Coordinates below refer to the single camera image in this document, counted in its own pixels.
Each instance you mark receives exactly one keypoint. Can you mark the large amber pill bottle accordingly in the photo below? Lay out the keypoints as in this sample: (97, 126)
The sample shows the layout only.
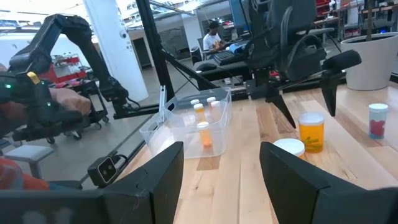
(311, 137)
(289, 146)

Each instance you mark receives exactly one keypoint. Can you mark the person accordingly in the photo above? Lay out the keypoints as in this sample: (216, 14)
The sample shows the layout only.
(211, 40)
(15, 177)

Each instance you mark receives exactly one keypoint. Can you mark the dark grey desk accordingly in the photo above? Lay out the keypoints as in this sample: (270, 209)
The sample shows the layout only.
(224, 73)

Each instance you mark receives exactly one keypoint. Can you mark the cluttered background workbench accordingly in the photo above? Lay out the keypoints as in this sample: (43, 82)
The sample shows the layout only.
(351, 18)

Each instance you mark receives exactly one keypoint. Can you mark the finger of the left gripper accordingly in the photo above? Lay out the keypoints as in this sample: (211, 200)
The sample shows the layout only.
(331, 87)
(276, 101)

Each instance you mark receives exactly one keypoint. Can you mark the white plant pot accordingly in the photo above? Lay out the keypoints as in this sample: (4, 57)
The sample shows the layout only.
(370, 65)

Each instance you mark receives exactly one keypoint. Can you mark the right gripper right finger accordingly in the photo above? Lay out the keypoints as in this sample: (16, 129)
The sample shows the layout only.
(295, 193)

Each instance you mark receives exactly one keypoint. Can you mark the red storage rack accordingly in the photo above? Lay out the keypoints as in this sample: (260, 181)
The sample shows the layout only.
(51, 76)

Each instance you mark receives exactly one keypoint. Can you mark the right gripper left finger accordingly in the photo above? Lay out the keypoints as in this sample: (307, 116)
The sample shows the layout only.
(161, 193)

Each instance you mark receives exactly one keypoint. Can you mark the grey stool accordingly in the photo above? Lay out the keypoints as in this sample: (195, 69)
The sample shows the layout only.
(29, 152)

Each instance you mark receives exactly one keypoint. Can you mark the black office chair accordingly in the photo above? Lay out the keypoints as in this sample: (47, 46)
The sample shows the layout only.
(289, 15)

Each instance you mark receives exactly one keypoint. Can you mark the black computer mouse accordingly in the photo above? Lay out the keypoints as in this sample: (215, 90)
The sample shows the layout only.
(206, 66)

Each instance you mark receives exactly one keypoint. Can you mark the small black table camera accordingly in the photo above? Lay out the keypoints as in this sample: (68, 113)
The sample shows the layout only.
(104, 171)

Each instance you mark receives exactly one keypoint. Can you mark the small orange pill bottle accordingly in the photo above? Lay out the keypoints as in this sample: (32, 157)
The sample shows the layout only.
(205, 137)
(199, 113)

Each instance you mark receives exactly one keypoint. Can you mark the small blue pill bottle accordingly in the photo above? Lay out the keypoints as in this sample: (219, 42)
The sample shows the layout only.
(377, 124)

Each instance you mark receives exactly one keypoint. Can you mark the black rolling cart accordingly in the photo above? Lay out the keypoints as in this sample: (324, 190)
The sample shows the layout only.
(96, 115)

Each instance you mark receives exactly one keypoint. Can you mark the clear plastic bin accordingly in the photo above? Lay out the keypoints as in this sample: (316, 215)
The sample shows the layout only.
(174, 146)
(186, 96)

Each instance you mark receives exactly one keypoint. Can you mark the small white-capped pill bottle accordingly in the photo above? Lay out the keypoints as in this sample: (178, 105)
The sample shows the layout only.
(195, 101)
(216, 109)
(211, 99)

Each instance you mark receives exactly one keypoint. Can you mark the person's hand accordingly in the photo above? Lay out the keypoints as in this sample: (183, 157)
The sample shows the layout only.
(70, 99)

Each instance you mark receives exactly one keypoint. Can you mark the black keyboard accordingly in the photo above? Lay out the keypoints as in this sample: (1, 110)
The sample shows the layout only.
(224, 58)

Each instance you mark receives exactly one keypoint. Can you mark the white pillar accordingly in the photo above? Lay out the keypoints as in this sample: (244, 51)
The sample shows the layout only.
(115, 46)

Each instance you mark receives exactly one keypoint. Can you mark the black aluminium rig frame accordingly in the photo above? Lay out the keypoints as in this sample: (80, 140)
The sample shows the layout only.
(152, 46)

